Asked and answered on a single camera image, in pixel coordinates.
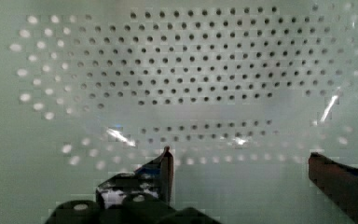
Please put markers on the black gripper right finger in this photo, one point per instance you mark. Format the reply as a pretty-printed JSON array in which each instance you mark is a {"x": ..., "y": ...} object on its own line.
[{"x": 339, "y": 182}]

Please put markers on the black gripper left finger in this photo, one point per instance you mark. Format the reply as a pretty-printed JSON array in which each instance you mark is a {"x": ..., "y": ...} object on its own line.
[{"x": 154, "y": 178}]

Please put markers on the green plastic strainer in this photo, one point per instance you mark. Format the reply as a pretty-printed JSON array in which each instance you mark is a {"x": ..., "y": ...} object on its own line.
[{"x": 241, "y": 92}]

